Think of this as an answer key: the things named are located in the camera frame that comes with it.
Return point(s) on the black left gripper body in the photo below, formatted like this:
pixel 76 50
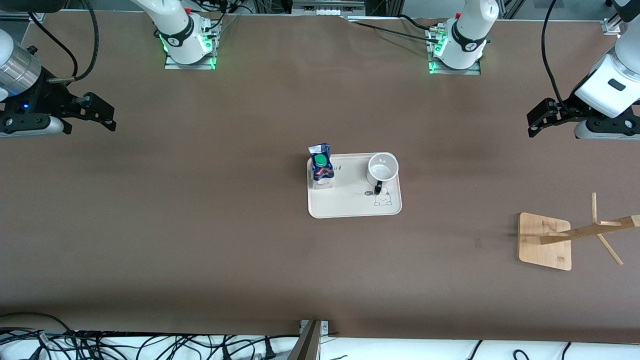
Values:
pixel 568 109

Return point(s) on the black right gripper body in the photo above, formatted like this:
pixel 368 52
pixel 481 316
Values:
pixel 51 95

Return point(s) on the white smiley face mug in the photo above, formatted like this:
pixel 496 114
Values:
pixel 382 172

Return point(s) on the blue milk carton green cap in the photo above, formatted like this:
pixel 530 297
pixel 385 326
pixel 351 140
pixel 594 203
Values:
pixel 322 172

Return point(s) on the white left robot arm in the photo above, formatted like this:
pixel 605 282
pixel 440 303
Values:
pixel 465 40

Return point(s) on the cream rabbit print tray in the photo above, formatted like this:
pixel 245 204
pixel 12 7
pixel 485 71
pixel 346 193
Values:
pixel 345 200

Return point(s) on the wooden mug stand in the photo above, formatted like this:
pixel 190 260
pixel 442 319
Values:
pixel 542 250

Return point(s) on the dark metal profile bar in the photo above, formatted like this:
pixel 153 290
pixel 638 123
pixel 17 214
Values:
pixel 307 345

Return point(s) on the aluminium frame corner bracket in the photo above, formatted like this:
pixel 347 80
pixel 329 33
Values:
pixel 611 26

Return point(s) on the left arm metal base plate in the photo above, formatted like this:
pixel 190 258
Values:
pixel 455 71

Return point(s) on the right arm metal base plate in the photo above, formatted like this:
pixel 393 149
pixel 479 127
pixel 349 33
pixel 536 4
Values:
pixel 190 66

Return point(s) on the grey metal rail unit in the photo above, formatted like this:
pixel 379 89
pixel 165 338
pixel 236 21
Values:
pixel 327 7

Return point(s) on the small silver mounting bracket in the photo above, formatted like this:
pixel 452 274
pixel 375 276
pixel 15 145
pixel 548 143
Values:
pixel 325 327

